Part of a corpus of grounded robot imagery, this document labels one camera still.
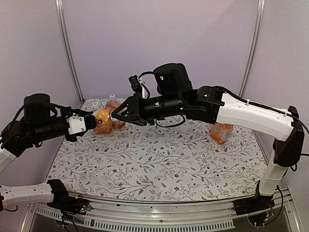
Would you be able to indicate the aluminium frame post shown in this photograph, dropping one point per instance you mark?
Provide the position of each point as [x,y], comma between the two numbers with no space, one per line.
[67,49]
[253,47]

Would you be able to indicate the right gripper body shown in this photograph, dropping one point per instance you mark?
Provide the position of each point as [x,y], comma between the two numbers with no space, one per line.
[136,111]

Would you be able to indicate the left aluminium frame post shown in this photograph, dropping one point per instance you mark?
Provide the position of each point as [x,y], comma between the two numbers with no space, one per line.
[67,49]

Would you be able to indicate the front aluminium rail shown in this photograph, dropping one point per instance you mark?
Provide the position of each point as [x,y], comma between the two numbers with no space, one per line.
[108,215]

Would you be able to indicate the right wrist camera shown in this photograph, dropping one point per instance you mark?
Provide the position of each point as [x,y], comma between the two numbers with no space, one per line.
[138,86]

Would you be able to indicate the orange bottle back left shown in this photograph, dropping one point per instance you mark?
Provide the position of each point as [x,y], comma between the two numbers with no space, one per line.
[101,129]

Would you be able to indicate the right aluminium frame post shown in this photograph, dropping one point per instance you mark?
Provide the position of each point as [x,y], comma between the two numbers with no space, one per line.
[253,47]

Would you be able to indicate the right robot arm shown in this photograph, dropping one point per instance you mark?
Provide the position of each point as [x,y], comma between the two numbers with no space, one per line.
[213,105]

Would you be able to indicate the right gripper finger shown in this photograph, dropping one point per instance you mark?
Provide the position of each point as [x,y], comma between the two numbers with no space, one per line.
[125,109]
[128,119]

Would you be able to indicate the small orange black bottle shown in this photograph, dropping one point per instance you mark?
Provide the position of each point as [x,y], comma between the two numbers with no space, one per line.
[103,117]

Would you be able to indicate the floral patterned table mat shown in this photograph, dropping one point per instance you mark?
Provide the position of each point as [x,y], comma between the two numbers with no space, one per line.
[174,161]

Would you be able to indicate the large orange juice bottle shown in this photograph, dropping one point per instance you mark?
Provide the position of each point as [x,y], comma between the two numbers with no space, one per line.
[221,132]

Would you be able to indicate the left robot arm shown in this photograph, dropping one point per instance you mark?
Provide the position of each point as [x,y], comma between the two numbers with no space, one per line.
[36,121]

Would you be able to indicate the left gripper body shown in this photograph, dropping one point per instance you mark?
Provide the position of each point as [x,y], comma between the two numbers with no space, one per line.
[73,138]

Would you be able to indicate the orange bottle back right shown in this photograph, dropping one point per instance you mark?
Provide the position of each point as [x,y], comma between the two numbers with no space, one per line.
[112,104]

